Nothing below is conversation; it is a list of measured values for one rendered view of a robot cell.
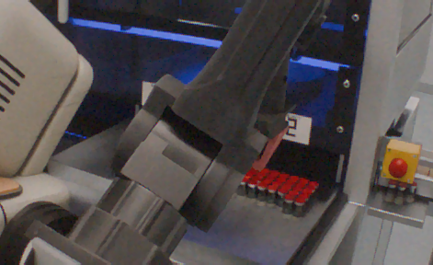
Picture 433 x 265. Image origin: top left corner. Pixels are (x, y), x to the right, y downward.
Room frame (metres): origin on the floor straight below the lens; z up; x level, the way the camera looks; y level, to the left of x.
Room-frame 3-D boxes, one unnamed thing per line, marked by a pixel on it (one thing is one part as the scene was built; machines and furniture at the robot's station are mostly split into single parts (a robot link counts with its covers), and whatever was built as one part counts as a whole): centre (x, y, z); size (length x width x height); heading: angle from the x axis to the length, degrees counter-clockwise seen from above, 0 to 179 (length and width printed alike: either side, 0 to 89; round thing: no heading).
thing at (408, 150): (1.10, -0.40, 1.00); 0.08 x 0.07 x 0.07; 155
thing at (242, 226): (0.99, -0.08, 0.90); 0.34 x 0.26 x 0.04; 155
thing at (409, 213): (1.13, -0.44, 0.87); 0.14 x 0.13 x 0.02; 155
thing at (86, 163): (1.24, 0.18, 0.90); 0.34 x 0.26 x 0.04; 155
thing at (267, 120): (0.81, -0.07, 1.20); 0.10 x 0.07 x 0.07; 154
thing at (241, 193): (1.07, -0.12, 0.90); 0.18 x 0.02 x 0.05; 65
